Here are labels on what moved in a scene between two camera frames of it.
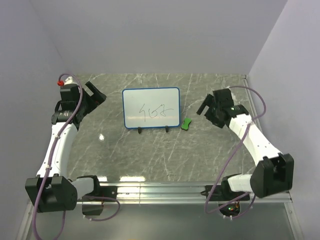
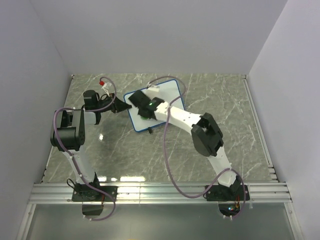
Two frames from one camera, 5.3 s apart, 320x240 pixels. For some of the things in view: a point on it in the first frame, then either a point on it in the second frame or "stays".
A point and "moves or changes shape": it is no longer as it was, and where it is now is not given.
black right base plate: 219,194 stays
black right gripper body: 211,114 to 139,112
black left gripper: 98,98 to 117,105
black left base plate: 109,191 stays
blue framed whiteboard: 151,108 moves or changes shape
